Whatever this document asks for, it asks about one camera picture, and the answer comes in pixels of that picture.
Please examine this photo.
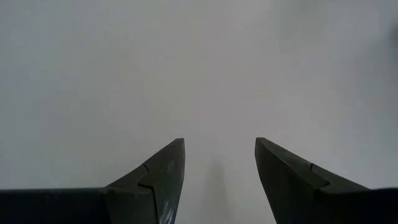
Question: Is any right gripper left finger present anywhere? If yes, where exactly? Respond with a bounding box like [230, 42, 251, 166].
[0, 138, 186, 224]

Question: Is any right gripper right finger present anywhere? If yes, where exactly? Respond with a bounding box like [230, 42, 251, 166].
[254, 137, 398, 224]

